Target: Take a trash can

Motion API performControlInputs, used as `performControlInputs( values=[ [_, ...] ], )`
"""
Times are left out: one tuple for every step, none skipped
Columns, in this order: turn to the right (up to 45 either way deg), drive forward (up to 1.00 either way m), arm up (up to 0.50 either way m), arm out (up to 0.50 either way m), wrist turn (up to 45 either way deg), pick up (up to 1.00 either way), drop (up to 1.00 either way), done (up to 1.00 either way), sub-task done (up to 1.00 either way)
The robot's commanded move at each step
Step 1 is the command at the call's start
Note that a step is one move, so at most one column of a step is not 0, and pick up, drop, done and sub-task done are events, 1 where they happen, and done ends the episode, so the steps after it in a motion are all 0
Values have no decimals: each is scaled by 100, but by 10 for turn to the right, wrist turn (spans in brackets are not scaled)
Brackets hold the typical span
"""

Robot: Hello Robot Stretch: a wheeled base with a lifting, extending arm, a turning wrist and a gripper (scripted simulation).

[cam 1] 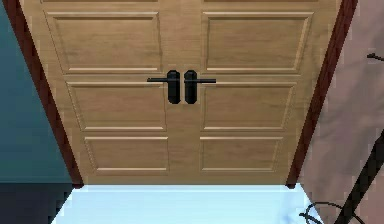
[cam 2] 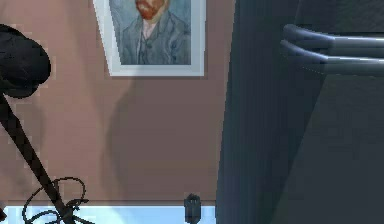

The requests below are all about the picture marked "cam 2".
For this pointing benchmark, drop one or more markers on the small dark trash can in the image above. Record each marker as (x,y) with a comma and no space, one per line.
(192,208)

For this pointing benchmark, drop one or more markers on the framed portrait painting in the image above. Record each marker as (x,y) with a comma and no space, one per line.
(156,40)

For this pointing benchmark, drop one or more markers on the black floor lamp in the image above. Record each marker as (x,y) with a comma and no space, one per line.
(20,60)

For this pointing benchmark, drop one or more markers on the dark grey fridge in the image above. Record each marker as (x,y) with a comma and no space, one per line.
(266,133)

